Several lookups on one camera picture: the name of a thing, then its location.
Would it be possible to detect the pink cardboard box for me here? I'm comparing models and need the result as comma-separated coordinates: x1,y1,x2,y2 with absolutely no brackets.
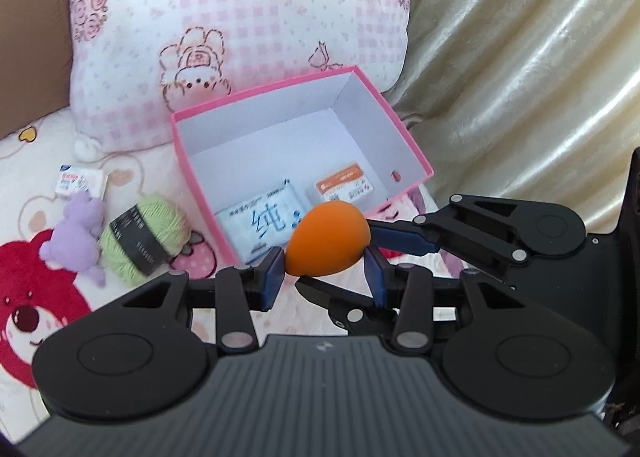
170,65,435,265

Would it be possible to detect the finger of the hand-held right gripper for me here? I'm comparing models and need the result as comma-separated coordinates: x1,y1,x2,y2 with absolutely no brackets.
295,277,396,335
367,194,538,268

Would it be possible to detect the printed bear blanket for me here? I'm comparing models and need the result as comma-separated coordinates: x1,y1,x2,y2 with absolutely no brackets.
0,107,451,443

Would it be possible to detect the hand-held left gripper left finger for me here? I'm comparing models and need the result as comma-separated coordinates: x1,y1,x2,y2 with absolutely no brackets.
95,246,287,357

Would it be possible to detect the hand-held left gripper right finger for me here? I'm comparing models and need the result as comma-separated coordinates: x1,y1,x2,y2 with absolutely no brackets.
363,252,541,354

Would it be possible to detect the purple plush toy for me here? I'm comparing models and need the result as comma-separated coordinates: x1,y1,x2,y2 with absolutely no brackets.
40,192,107,286

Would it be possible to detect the small white tissue packet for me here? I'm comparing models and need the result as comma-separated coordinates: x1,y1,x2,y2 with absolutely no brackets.
54,164,111,200

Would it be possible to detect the orange label plastic packet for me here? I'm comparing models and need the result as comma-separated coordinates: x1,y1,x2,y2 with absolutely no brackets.
306,162,376,205

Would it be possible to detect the green yarn ball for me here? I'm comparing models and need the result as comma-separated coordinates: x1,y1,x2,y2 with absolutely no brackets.
100,193,192,288

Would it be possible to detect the beige shiny curtain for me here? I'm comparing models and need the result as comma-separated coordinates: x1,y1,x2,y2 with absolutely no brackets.
382,0,640,233

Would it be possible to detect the pink checked pillow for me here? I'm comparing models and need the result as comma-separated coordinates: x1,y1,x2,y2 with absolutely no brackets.
67,0,411,162

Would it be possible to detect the orange egg-shaped sponge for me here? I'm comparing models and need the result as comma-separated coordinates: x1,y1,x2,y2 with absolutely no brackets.
285,202,372,278

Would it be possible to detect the white blue wet wipes packet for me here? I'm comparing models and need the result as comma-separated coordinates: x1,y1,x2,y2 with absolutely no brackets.
216,179,307,263

